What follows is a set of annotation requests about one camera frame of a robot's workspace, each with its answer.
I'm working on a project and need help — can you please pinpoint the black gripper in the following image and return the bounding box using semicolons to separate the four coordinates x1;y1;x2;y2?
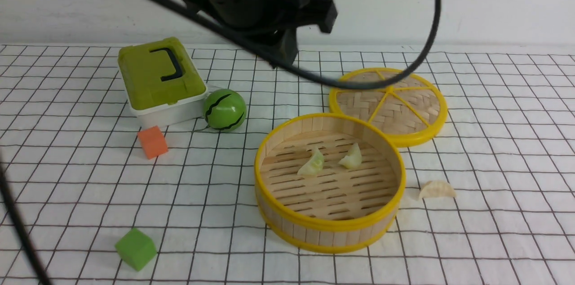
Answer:
183;0;338;65

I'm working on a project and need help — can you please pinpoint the green-white toy dumpling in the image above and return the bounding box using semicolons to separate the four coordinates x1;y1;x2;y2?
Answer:
296;147;325;176

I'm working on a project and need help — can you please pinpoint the pale green toy dumpling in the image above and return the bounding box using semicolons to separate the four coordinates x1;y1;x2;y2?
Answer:
338;143;362;169

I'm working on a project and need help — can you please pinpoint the bamboo steamer lid yellow rim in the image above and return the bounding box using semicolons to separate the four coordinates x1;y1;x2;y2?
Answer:
328;74;448;148

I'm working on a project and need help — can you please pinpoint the bamboo steamer tray yellow rim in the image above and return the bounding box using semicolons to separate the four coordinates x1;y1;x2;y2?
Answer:
254;113;406;254

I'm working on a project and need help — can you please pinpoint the green watermelon toy ball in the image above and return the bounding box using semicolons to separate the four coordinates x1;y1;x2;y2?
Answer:
203;89;247;132

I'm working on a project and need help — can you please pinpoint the green lidded white box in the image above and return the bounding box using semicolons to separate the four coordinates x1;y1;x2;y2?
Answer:
117;37;209;129

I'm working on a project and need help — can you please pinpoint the orange foam cube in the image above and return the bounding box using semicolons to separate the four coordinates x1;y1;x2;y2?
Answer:
137;126;168;160

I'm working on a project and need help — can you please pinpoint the cream toy dumpling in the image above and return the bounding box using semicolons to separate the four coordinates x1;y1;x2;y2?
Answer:
418;180;457;200

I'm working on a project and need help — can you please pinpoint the white checkered tablecloth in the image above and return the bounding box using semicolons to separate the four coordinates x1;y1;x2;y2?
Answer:
0;44;575;285

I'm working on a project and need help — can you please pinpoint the green foam cube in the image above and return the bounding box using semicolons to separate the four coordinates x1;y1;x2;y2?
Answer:
115;227;158;272

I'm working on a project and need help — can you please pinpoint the black cable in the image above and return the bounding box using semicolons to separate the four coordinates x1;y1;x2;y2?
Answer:
0;0;442;285

